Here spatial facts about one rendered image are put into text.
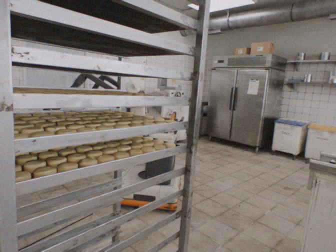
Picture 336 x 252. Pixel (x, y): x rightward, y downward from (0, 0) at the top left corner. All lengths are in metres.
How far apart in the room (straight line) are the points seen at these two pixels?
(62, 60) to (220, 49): 6.51
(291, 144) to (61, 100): 5.00
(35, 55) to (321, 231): 1.70
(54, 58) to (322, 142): 4.90
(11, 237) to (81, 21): 0.47
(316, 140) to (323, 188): 3.50
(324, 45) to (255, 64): 1.39
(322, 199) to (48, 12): 1.62
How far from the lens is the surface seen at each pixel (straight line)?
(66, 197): 1.17
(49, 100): 0.57
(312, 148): 5.22
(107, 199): 0.72
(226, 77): 5.65
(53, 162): 0.72
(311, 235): 1.84
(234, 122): 5.51
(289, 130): 5.30
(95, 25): 0.63
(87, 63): 0.61
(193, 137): 0.90
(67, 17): 0.60
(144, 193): 2.51
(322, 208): 1.75
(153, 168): 2.43
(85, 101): 0.61
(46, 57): 0.57
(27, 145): 0.57
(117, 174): 1.28
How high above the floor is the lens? 1.28
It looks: 9 degrees down
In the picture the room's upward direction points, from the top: 4 degrees clockwise
